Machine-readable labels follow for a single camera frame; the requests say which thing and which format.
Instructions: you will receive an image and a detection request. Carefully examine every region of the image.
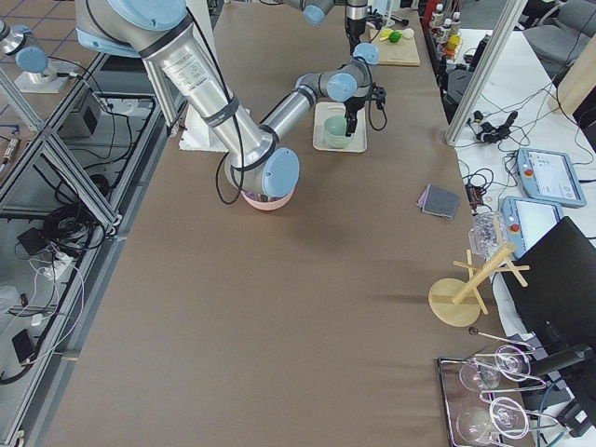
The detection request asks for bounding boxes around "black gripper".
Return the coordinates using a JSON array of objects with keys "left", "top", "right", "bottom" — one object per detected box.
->
[
  {"left": 344, "top": 85, "right": 386, "bottom": 137},
  {"left": 345, "top": 4, "right": 368, "bottom": 42}
]

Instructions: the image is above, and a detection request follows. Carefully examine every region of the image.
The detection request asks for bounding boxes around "green bowl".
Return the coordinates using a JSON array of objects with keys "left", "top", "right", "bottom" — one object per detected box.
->
[
  {"left": 322, "top": 133, "right": 352, "bottom": 148},
  {"left": 322, "top": 140, "right": 349, "bottom": 150},
  {"left": 323, "top": 115, "right": 347, "bottom": 140}
]

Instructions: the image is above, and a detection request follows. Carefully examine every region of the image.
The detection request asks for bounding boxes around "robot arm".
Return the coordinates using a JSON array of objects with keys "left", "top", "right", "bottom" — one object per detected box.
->
[
  {"left": 75, "top": 1, "right": 384, "bottom": 204},
  {"left": 281, "top": 0, "right": 369, "bottom": 45}
]

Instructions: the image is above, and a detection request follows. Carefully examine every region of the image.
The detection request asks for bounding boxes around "cream serving tray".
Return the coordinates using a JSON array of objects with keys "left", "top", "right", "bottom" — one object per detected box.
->
[{"left": 313, "top": 102, "right": 367, "bottom": 153}]

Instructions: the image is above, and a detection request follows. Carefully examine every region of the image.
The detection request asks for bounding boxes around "green bowl on tray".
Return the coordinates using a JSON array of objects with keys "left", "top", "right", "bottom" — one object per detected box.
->
[{"left": 322, "top": 140, "right": 349, "bottom": 150}]

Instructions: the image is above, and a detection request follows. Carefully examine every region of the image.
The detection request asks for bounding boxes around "lemon slice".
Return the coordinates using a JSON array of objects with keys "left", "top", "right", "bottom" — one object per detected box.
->
[{"left": 379, "top": 28, "right": 393, "bottom": 41}]

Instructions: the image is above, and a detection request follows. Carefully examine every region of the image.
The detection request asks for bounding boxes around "wooden cutting board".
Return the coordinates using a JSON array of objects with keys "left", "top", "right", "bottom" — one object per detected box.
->
[{"left": 370, "top": 32, "right": 420, "bottom": 67}]

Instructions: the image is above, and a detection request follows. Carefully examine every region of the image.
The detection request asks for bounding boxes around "grey folded cloth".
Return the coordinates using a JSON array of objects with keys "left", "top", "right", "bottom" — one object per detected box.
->
[{"left": 417, "top": 184, "right": 461, "bottom": 220}]

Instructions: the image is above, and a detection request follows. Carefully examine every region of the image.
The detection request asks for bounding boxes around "pink bowl with ice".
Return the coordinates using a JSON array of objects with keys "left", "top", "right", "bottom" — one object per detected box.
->
[{"left": 241, "top": 189, "right": 294, "bottom": 211}]

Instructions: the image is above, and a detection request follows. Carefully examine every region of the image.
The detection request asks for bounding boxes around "teach pendant tablet near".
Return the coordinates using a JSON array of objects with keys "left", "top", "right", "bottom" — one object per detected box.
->
[{"left": 500, "top": 196, "right": 564, "bottom": 259}]

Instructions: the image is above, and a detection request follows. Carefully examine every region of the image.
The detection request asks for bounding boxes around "teach pendant tablet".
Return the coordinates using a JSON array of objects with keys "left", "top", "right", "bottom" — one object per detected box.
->
[
  {"left": 500, "top": 196, "right": 564, "bottom": 259},
  {"left": 517, "top": 147, "right": 587, "bottom": 208}
]

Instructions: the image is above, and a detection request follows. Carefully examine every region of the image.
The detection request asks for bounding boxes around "teach pendant tablet far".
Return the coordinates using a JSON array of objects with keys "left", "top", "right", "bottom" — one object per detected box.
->
[{"left": 517, "top": 147, "right": 587, "bottom": 208}]

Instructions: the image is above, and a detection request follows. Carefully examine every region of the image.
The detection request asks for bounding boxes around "wooden cup tree stand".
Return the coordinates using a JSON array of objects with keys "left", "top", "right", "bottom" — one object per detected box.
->
[{"left": 427, "top": 242, "right": 531, "bottom": 327}]

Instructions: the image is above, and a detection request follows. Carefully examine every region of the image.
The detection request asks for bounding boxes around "black monitor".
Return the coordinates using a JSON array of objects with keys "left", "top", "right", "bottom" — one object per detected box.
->
[{"left": 506, "top": 217, "right": 595, "bottom": 354}]

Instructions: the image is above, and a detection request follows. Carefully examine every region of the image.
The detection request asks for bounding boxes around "wine glass rack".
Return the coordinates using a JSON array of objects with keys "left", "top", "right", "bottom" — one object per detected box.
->
[{"left": 438, "top": 326, "right": 567, "bottom": 446}]

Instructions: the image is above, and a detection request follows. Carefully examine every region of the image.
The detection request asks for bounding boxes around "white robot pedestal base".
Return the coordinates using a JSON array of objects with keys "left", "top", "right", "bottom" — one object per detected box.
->
[{"left": 165, "top": 0, "right": 251, "bottom": 154}]

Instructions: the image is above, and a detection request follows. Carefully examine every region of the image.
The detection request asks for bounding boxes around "aluminium frame post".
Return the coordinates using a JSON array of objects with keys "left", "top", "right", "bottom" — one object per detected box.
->
[{"left": 444, "top": 0, "right": 527, "bottom": 146}]

